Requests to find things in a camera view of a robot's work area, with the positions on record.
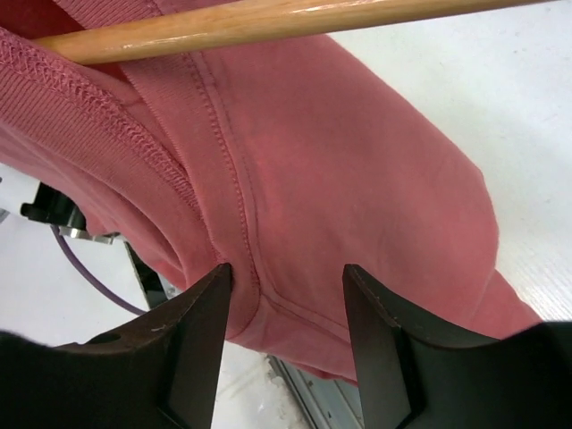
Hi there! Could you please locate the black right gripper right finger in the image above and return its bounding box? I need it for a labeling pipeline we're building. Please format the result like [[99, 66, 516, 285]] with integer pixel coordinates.
[[343, 265, 571, 428]]

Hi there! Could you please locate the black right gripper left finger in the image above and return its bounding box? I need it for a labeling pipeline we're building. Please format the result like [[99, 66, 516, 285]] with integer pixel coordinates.
[[1, 264, 232, 428]]

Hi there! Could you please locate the salmon red t-shirt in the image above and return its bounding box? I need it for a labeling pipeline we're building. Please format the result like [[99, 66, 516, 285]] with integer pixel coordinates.
[[1, 1, 539, 383]]

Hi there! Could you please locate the wooden clothes hanger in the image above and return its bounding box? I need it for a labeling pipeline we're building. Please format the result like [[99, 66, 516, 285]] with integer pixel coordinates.
[[30, 0, 559, 66]]

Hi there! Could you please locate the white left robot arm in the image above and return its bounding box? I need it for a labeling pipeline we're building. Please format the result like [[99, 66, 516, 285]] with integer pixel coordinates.
[[20, 182, 121, 244]]

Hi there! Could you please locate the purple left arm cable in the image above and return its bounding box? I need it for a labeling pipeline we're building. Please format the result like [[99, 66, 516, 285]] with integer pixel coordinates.
[[49, 223, 151, 316]]

